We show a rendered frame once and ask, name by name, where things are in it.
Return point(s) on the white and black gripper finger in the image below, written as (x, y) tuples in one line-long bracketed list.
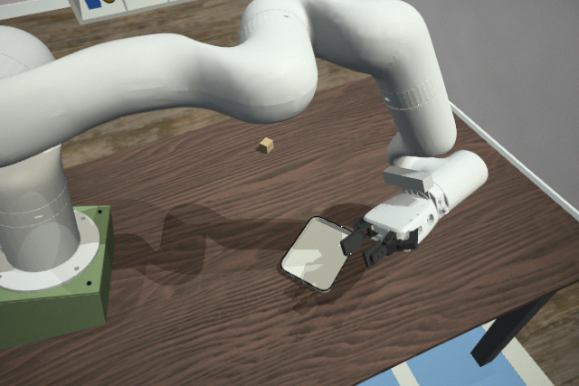
[(353, 241), (388, 246)]

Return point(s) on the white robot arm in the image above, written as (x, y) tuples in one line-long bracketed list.
[(269, 78)]

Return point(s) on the wooden block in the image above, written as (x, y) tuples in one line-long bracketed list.
[(266, 145)]

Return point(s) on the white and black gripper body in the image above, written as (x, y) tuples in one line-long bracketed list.
[(403, 213)]

